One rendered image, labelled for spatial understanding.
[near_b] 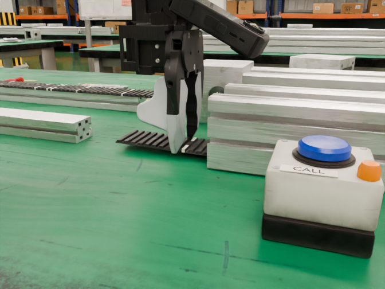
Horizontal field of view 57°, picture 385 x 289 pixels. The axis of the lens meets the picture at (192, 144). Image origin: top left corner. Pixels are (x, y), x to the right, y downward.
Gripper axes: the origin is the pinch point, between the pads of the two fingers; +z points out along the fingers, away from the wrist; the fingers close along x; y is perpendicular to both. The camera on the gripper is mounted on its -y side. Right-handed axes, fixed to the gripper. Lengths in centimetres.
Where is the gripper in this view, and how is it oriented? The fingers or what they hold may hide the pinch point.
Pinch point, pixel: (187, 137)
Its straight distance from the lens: 46.3
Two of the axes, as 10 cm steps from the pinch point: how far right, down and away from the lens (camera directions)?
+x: -3.2, 3.1, -9.0
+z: 0.0, 9.5, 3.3
